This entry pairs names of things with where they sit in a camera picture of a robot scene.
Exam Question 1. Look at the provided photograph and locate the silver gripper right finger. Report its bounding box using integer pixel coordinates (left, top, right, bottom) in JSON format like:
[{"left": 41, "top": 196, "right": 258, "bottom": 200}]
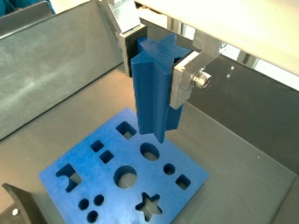
[{"left": 169, "top": 30, "right": 221, "bottom": 109}]

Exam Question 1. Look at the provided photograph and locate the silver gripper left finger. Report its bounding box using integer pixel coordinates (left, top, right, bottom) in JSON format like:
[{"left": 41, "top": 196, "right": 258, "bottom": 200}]
[{"left": 97, "top": 0, "right": 146, "bottom": 76}]

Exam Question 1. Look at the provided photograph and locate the blue star-shaped peg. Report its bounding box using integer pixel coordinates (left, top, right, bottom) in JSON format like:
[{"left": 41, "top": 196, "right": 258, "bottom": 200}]
[{"left": 130, "top": 33, "right": 189, "bottom": 143}]

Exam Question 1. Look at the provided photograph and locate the blue shape-sorting board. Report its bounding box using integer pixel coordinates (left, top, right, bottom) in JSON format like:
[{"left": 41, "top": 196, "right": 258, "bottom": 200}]
[{"left": 40, "top": 108, "right": 208, "bottom": 224}]

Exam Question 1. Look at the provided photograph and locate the grey tray wall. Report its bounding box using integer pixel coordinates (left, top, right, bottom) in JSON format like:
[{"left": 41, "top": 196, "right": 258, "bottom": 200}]
[{"left": 0, "top": 0, "right": 122, "bottom": 140}]

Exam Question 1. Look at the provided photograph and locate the dark curved bracket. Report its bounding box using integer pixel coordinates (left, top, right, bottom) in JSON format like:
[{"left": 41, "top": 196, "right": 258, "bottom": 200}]
[{"left": 0, "top": 183, "right": 48, "bottom": 224}]

